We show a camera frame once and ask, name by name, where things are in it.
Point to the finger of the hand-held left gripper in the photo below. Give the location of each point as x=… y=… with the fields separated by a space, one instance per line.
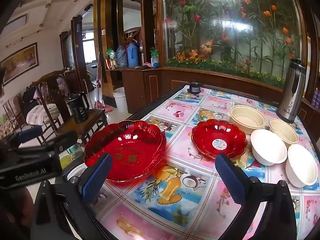
x=61 y=142
x=30 y=133

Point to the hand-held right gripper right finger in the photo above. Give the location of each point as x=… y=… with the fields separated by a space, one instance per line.
x=230 y=180

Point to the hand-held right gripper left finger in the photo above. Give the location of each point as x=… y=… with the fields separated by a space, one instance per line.
x=96 y=180

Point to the large red plastic plate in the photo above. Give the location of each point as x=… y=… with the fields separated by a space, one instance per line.
x=125 y=140

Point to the white foam bowl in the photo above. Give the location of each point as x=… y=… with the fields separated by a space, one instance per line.
x=300 y=165
x=267 y=145

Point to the small beige disposable bowl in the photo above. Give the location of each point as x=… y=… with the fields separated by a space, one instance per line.
x=283 y=130

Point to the striped seat cushion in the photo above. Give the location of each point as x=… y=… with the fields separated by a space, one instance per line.
x=41 y=113

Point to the black kettle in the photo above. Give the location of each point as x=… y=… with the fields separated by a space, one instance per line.
x=78 y=110

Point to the wooden chair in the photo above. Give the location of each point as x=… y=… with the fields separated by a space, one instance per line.
x=53 y=85

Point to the red mop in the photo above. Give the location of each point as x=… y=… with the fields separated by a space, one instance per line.
x=103 y=107

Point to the fruit printed tablecloth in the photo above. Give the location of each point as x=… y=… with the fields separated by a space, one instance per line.
x=180 y=140

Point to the white plastic bucket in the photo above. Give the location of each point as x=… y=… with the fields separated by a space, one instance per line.
x=121 y=102

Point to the black dining table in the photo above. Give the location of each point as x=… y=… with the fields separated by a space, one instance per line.
x=143 y=112

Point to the small black device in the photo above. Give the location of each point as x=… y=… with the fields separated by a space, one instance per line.
x=194 y=88

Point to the window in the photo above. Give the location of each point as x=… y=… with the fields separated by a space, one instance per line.
x=88 y=47

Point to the green snack packet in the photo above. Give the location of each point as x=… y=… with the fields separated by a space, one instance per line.
x=110 y=53

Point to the grey thermos jug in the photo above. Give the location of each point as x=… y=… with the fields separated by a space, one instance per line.
x=121 y=57

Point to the stainless steel thermos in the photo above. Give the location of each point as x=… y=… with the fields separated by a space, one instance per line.
x=291 y=92

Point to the wooden cabinet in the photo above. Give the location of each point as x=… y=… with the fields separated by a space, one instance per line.
x=155 y=85

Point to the pink cloth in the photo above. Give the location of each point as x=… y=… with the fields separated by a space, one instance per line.
x=147 y=64

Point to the green white packet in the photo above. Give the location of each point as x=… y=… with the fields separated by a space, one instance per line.
x=155 y=58

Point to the wooden pillar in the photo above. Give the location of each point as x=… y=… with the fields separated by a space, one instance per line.
x=105 y=17

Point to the glass flower partition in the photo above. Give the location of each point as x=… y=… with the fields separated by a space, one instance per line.
x=225 y=42

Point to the framed wall painting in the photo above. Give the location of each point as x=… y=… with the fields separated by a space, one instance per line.
x=20 y=63

